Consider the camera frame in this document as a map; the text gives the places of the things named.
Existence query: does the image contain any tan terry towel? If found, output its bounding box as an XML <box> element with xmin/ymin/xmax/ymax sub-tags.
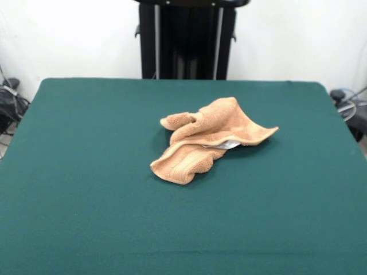
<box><xmin>150</xmin><ymin>96</ymin><xmax>279</xmax><ymax>186</ymax></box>

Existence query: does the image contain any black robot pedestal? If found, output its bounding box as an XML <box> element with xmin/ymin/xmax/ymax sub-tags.
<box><xmin>133</xmin><ymin>0</ymin><xmax>252</xmax><ymax>80</ymax></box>

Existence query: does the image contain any dark green tablecloth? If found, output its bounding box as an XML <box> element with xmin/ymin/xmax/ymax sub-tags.
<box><xmin>0</xmin><ymin>77</ymin><xmax>367</xmax><ymax>275</ymax></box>

